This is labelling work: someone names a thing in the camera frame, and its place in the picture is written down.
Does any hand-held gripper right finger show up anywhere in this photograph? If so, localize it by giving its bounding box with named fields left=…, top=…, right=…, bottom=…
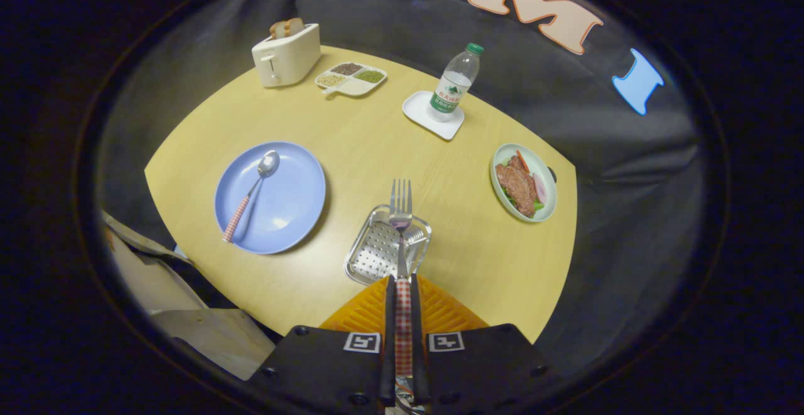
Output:
left=410, top=274, right=563, bottom=415

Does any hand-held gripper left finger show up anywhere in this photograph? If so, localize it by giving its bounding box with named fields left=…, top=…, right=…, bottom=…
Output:
left=248, top=274, right=398, bottom=415

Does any fork with red checkered handle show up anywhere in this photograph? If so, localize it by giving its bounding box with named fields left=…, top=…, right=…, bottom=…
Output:
left=389, top=179, right=415, bottom=379

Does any spoon with red checkered handle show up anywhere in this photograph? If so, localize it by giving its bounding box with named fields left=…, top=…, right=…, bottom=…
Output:
left=222, top=150, right=281, bottom=244

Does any person's beige clothing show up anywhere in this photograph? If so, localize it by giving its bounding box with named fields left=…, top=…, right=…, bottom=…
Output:
left=100, top=211, right=277, bottom=381

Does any blue round plate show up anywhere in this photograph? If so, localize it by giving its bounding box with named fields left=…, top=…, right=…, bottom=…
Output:
left=214, top=141, right=327, bottom=255

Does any cooked meat with vegetables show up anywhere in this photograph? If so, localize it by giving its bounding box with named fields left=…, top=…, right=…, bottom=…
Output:
left=495, top=150, right=548, bottom=218

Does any pale green plate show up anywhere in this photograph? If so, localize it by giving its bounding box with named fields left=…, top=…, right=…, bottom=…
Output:
left=490, top=143, right=558, bottom=224

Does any white square coaster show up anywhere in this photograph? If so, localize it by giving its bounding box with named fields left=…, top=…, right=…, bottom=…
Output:
left=402, top=90, right=465, bottom=141

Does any divided white snack tray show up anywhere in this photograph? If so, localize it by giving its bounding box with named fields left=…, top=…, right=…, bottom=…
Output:
left=315, top=62, right=388, bottom=98

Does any clear water bottle green cap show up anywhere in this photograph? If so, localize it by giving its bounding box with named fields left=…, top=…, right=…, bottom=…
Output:
left=427, top=43, right=486, bottom=122

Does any cream toaster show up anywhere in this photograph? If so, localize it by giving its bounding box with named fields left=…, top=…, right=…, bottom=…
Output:
left=251, top=23, right=322, bottom=88

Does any metal wire cutlery basket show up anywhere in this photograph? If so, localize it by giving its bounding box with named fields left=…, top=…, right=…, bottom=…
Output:
left=344, top=204, right=433, bottom=286

